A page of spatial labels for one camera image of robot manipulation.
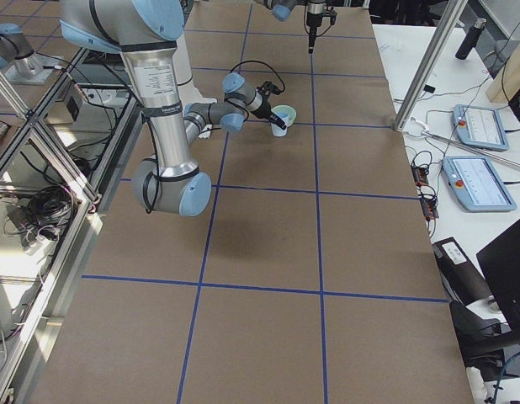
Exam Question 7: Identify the mint green bowl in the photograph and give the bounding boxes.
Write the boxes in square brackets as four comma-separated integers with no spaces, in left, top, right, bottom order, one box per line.
[272,104,297,126]

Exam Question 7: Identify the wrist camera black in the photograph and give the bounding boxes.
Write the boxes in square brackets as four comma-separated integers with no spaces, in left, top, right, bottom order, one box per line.
[257,81,286,99]

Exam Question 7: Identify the small red circuit board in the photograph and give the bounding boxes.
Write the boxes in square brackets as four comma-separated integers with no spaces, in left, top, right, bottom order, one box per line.
[411,165,429,188]

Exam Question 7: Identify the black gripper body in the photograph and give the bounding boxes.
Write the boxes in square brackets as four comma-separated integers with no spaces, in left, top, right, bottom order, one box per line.
[254,103,279,124]
[305,0,337,35]

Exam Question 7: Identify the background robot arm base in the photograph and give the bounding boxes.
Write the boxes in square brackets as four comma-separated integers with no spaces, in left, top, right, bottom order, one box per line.
[0,23,61,85]

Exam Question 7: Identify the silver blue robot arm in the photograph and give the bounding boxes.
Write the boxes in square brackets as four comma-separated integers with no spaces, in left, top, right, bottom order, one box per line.
[257,0,337,55]
[61,1,286,216]

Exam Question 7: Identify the aluminium frame post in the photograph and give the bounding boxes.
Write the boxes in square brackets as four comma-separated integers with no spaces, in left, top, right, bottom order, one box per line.
[392,0,468,132]

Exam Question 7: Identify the near blue teach pendant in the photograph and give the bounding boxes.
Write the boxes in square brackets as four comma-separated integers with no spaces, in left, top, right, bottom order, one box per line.
[442,156,517,213]

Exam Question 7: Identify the bundle of black cables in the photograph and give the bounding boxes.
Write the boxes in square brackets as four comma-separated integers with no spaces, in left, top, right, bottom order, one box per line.
[3,184,82,253]

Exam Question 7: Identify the light blue plastic cup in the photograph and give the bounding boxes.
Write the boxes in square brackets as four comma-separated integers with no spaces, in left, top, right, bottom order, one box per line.
[271,113,289,137]

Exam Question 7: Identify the black monitor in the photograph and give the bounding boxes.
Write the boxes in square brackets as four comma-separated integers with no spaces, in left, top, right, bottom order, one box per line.
[477,219,520,329]

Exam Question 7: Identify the blue teach pendant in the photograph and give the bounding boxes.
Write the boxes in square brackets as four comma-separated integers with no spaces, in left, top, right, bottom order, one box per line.
[442,156,517,213]
[453,104,509,152]

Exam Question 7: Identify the far blue teach pendant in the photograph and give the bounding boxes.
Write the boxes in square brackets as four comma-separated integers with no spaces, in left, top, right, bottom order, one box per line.
[453,104,509,152]

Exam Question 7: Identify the black box white label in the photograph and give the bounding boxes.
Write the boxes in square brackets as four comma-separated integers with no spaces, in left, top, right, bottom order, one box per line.
[432,237,492,306]

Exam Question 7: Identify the black water bottle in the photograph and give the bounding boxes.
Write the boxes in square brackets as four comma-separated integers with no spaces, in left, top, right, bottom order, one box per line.
[455,18,487,60]

